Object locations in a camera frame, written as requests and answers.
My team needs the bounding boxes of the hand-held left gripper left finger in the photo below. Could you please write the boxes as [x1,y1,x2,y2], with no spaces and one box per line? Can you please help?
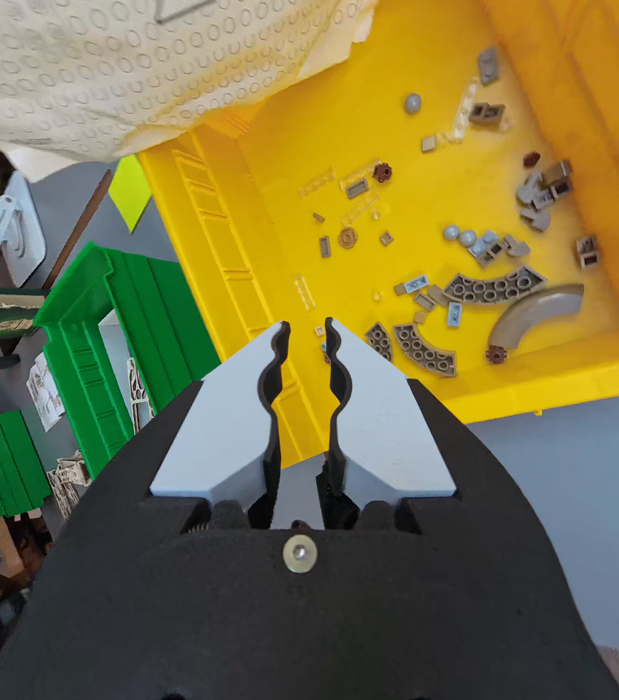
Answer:
[150,320,293,530]

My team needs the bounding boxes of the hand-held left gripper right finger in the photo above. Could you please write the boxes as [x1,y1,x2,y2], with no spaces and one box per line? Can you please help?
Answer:
[316,317,458,530]

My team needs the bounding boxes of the lego pieces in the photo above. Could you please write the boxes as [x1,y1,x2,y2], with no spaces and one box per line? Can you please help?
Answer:
[293,46,600,379]

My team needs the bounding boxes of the yellow plastic bin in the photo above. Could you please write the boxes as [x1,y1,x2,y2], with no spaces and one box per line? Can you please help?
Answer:
[137,0,619,463]

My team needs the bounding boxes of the white printed sheet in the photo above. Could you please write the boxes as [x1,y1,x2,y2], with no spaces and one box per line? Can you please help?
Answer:
[47,453,92,519]
[123,358,156,433]

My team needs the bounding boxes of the green plastic bin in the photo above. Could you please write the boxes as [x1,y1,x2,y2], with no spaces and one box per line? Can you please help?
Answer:
[0,410,52,517]
[33,242,221,479]

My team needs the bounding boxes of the neon yellow sticky label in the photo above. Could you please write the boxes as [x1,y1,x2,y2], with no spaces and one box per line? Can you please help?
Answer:
[108,155,152,235]

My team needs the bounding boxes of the white document stand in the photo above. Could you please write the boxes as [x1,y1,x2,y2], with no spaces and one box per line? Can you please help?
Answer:
[0,172,47,288]

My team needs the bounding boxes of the large crumpled paper bag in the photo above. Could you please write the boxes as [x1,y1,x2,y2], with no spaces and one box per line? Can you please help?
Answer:
[0,0,378,184]

